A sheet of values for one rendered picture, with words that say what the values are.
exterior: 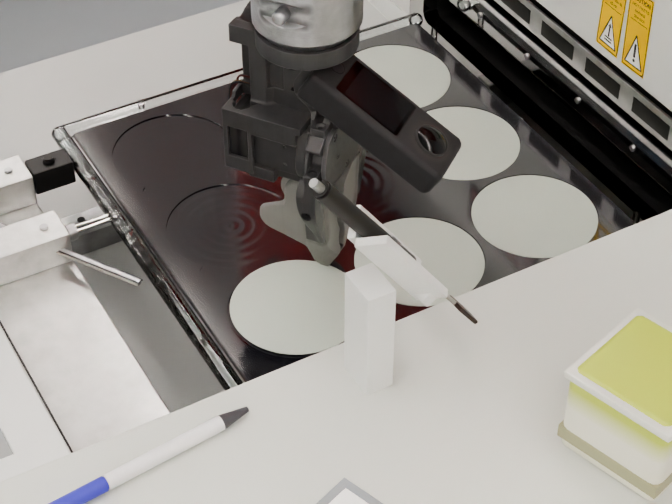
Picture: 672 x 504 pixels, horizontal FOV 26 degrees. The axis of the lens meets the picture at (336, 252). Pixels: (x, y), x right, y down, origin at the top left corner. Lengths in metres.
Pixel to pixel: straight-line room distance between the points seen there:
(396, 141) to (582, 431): 0.24
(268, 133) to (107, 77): 0.47
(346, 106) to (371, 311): 0.16
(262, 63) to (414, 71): 0.34
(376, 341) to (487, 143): 0.37
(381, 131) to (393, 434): 0.21
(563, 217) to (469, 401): 0.28
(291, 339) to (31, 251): 0.22
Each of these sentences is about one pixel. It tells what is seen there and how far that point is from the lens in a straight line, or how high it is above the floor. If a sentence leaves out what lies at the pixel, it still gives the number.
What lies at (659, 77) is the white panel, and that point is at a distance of 1.17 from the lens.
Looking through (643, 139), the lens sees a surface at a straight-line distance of 1.19.
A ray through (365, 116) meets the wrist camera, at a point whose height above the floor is 1.07.
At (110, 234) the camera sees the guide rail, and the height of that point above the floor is 0.83.
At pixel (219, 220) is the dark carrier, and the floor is 0.90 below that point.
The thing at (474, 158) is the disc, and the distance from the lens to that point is 1.22.
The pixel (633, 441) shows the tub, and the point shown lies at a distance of 0.87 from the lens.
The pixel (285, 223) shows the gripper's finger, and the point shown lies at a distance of 1.08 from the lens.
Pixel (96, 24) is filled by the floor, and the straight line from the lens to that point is 3.05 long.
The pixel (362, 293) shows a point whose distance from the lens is 0.88.
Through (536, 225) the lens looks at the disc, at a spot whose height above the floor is 0.90.
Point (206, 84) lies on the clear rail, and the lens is 1.30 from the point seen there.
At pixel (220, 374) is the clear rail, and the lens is 1.04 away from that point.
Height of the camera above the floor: 1.66
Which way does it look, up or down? 42 degrees down
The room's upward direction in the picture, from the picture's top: straight up
